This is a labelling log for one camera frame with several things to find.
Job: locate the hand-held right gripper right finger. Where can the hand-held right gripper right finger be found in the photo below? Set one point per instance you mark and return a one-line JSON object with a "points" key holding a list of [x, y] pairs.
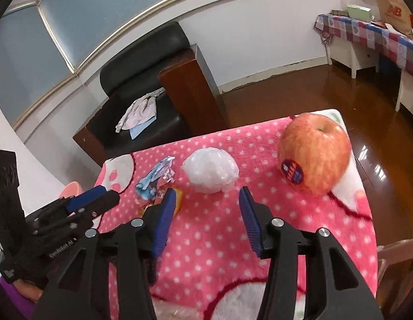
{"points": [[249, 223]]}

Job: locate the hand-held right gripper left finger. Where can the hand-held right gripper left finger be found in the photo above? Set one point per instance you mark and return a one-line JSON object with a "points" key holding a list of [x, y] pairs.
{"points": [[164, 221]]}

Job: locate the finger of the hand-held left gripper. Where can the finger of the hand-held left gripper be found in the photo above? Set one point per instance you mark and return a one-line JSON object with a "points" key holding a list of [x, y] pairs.
{"points": [[88, 196], [103, 203]]}

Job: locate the pink plastic basin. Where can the pink plastic basin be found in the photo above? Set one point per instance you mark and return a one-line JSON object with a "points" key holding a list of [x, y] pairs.
{"points": [[71, 189]]}

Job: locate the orange plastic wrapper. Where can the orange plastic wrapper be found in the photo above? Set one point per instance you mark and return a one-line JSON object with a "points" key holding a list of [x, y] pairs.
{"points": [[178, 201]]}

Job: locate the white plastic ball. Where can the white plastic ball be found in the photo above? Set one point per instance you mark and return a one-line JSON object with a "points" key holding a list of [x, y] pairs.
{"points": [[209, 170]]}

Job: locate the person's left forearm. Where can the person's left forearm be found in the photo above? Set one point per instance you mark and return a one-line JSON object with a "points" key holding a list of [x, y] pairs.
{"points": [[6, 293]]}

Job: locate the person's left hand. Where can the person's left hand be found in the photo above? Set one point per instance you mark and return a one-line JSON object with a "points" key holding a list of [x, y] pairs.
{"points": [[26, 291]]}

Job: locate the pink dotted printed blanket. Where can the pink dotted printed blanket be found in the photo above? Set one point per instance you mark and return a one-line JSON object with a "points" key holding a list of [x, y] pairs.
{"points": [[209, 240]]}

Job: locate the blue silver foil wrapper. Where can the blue silver foil wrapper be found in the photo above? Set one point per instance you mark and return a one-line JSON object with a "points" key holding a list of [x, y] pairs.
{"points": [[153, 176]]}

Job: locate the light blue cloth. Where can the light blue cloth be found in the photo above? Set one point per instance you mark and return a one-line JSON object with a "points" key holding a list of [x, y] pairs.
{"points": [[139, 131]]}

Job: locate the red apple with sticker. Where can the red apple with sticker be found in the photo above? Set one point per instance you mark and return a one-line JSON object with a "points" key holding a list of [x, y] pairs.
{"points": [[316, 153]]}

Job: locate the white pink cloth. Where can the white pink cloth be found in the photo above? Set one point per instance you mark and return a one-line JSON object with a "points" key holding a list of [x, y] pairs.
{"points": [[139, 110]]}

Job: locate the pink plastic chair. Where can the pink plastic chair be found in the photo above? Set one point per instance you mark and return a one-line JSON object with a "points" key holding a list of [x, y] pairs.
{"points": [[393, 250]]}

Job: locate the black leather armchair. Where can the black leather armchair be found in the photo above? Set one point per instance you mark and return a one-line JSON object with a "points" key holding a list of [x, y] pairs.
{"points": [[143, 60]]}

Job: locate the frosted glass window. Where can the frosted glass window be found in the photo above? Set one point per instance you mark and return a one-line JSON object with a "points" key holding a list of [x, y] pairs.
{"points": [[93, 13]]}

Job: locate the white table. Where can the white table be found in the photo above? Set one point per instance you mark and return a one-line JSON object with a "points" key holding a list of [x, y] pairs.
{"points": [[408, 90], [346, 53]]}

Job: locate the checkered cloth side table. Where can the checkered cloth side table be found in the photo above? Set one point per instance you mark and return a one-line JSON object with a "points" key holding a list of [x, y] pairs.
{"points": [[360, 30]]}

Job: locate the flat dark box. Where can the flat dark box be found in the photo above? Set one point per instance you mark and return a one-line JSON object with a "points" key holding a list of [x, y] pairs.
{"points": [[339, 12]]}

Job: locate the light green box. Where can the light green box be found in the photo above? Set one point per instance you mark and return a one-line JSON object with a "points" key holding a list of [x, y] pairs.
{"points": [[359, 11]]}

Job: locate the brown paper shopping bag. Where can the brown paper shopping bag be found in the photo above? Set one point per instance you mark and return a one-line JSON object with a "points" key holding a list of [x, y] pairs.
{"points": [[393, 10]]}

